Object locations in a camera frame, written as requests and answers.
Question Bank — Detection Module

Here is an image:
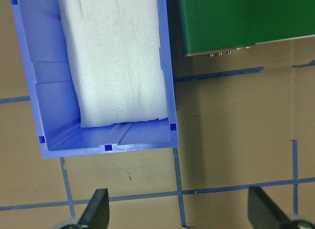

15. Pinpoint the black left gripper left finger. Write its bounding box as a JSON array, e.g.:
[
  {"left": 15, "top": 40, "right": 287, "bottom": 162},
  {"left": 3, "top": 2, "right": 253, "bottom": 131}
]
[{"left": 78, "top": 189, "right": 110, "bottom": 229}]

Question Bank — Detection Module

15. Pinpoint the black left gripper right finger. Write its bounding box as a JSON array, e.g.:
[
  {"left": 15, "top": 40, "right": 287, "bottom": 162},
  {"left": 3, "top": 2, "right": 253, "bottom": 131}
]
[{"left": 247, "top": 187, "right": 295, "bottom": 229}]

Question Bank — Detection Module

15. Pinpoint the white foam pad source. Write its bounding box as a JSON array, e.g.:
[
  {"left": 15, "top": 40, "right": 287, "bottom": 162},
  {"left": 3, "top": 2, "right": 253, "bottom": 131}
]
[{"left": 58, "top": 0, "right": 168, "bottom": 128}]

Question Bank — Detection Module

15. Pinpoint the green conveyor belt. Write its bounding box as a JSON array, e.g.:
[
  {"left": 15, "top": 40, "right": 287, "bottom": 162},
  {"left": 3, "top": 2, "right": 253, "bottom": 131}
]
[{"left": 178, "top": 0, "right": 315, "bottom": 56}]

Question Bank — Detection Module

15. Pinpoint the blue source bin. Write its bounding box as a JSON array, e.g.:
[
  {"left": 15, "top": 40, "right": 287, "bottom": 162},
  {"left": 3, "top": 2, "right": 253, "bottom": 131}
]
[{"left": 10, "top": 0, "right": 179, "bottom": 159}]

